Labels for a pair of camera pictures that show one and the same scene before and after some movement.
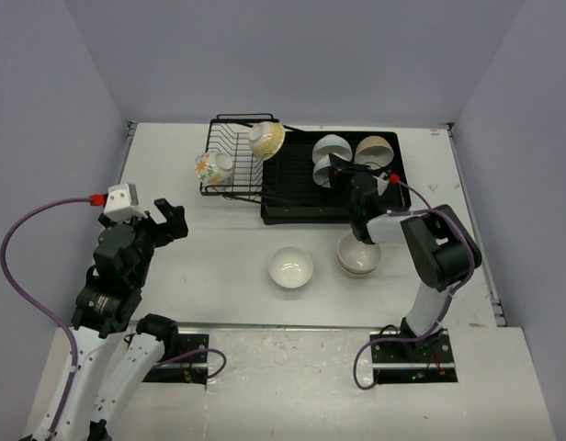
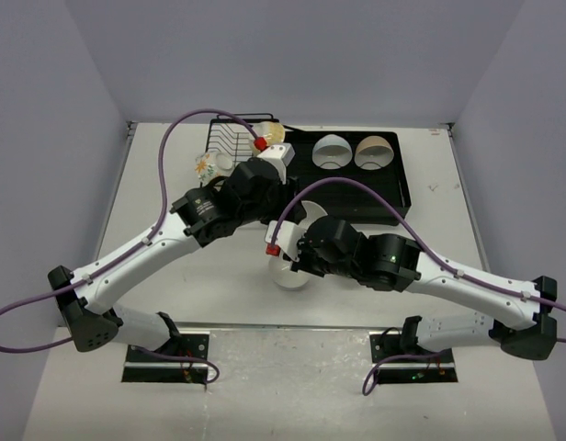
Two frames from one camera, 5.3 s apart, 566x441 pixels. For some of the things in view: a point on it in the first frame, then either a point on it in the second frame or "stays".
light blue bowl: (321, 172) -> (314, 212)
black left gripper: (175, 227) -> (285, 192)
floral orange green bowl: (214, 169) stays
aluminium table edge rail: (131, 127) stays
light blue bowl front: (290, 267) stays
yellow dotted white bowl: (266, 139) stays
